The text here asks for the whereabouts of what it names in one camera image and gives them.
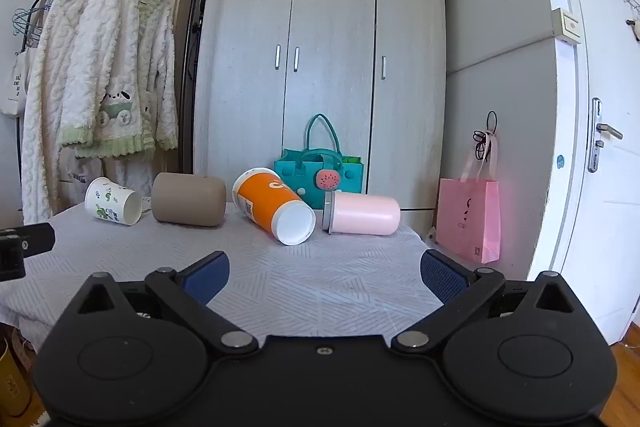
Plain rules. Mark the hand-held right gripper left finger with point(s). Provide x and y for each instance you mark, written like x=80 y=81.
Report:
x=207 y=276

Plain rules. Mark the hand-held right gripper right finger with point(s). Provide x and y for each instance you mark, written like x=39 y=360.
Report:
x=442 y=277

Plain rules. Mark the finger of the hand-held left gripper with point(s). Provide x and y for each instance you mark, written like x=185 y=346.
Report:
x=30 y=239

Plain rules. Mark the brown cup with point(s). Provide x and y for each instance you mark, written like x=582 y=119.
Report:
x=187 y=199

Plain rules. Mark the white paper cup green print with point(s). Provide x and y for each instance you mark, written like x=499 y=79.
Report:
x=107 y=201

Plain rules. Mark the orange paper cup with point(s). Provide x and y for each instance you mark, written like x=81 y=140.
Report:
x=265 y=202

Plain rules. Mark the pink cup grey lid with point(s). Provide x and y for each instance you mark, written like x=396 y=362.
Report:
x=365 y=214

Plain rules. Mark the pink paper shopping bag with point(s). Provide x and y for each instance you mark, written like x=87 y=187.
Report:
x=470 y=219

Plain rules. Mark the grey patterned tablecloth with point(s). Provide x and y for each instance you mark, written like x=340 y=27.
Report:
x=310 y=277

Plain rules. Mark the yellow bin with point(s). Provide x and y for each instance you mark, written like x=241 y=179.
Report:
x=11 y=372

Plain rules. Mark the teal felt handbag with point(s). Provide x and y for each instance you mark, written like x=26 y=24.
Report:
x=292 y=172

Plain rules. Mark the watermelon slice charm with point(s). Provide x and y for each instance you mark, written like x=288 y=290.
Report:
x=327 y=180

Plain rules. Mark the white tote bag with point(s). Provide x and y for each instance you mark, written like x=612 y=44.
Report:
x=11 y=82

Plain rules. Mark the blue round sticker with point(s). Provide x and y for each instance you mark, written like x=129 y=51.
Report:
x=560 y=161

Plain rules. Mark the white fluffy robe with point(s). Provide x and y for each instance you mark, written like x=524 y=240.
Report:
x=47 y=72

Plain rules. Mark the white door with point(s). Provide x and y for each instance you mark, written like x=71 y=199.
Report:
x=610 y=217

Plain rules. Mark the fluffy jacket green trim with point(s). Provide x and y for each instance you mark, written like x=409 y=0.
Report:
x=125 y=57

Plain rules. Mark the grey three-door wardrobe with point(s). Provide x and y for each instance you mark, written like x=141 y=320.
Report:
x=330 y=32

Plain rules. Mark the white wall switch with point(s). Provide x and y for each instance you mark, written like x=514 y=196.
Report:
x=567 y=26

